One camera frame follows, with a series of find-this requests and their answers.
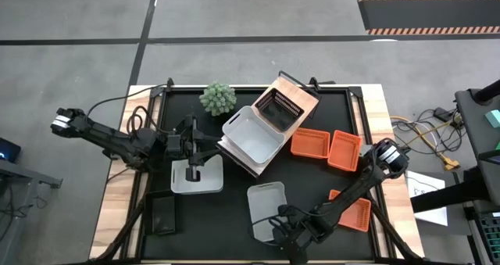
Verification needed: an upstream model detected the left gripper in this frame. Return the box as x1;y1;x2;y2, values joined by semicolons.
181;114;223;182

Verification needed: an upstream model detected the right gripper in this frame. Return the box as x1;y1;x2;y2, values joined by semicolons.
269;203;323;260

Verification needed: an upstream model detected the orange mesh basket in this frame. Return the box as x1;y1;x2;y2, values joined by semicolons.
290;127;332;159
327;129;363;173
328;188;373;233

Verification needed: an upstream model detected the green plant in white pot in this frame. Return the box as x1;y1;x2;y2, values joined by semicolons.
198;81;238;118

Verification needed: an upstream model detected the black table mat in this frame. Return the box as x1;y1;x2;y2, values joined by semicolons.
141;91;375;260

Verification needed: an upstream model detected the white paper sheet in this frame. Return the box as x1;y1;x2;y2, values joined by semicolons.
405;170;449;227

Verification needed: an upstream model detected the grey metal stand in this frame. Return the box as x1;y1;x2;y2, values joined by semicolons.
0;158;63;191

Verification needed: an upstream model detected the black power adapter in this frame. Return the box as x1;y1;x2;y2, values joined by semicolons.
433;106;455;123

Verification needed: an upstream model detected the black box with blue light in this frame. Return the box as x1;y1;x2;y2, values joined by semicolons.
0;137;23;164

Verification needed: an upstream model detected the black keyboard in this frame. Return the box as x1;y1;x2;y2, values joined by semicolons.
477;211;500;255

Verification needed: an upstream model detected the dark grey desk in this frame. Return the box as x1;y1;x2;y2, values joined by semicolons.
409;79;500;215

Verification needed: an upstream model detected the green block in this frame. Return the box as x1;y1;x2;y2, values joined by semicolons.
485;109;500;129

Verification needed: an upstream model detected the hazard striped floor mat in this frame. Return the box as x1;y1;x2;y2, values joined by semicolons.
357;0;500;36

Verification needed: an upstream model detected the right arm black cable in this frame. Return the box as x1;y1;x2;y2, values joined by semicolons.
252;212;298;238

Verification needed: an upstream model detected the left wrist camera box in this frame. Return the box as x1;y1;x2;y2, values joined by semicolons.
166;133;183;157

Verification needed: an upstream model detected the looped black arm cable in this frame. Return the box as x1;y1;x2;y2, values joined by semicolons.
126;105;159;139

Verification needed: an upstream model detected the wood shelf with black frame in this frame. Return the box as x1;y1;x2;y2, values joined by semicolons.
216;70;322;179

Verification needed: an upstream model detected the long black arm cable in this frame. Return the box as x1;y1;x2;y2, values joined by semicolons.
85;84;170;118

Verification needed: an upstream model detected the black floor cable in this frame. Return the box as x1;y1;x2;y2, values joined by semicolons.
392;108;466;156

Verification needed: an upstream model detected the yellow floor cable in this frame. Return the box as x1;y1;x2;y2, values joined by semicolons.
390;115;462;172

